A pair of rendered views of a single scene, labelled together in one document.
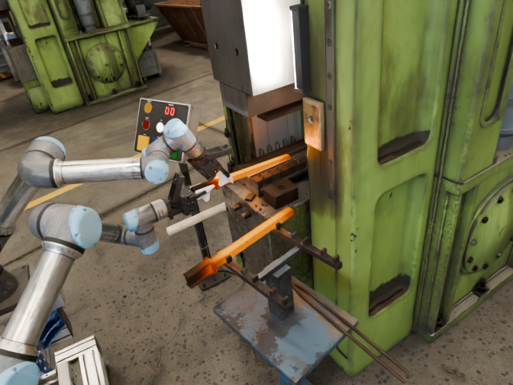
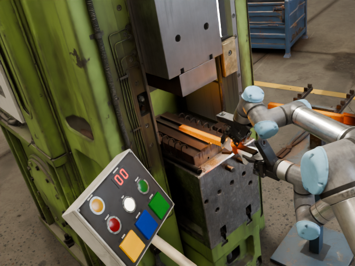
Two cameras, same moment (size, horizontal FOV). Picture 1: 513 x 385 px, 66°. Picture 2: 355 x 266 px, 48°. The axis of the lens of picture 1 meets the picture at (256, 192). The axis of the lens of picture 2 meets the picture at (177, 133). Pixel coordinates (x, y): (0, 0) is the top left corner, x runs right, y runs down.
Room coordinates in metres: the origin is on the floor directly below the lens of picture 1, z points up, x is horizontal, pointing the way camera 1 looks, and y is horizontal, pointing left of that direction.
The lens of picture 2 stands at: (1.79, 1.50, 1.94)
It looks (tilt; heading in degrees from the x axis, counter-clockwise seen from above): 30 degrees down; 263
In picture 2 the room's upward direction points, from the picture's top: 11 degrees counter-clockwise
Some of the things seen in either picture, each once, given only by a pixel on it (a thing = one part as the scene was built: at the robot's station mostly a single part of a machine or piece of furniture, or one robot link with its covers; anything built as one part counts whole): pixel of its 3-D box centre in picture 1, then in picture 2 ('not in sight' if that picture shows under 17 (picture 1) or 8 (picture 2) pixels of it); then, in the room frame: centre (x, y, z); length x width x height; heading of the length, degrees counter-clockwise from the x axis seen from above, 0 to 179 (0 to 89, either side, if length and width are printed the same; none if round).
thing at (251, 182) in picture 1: (285, 163); (179, 136); (1.57, -0.15, 0.96); 0.42 x 0.20 x 0.09; 118
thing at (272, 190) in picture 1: (281, 193); (226, 131); (1.34, -0.10, 0.95); 0.12 x 0.08 x 0.06; 118
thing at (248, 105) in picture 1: (278, 85); (166, 68); (1.57, -0.15, 1.32); 0.42 x 0.20 x 0.10; 118
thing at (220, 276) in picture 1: (208, 270); not in sight; (1.92, 0.38, 0.05); 0.22 x 0.22 x 0.09; 28
